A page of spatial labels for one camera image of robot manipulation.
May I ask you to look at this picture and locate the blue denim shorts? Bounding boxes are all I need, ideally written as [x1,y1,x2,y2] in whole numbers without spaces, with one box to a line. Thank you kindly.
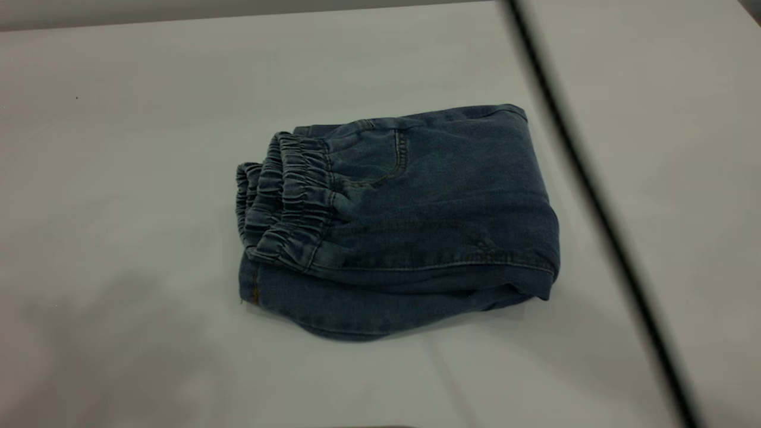
[235,104,561,342]

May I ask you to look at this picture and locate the black braided cable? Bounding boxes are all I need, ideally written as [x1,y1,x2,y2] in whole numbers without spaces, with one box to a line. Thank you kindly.
[502,0,705,428]

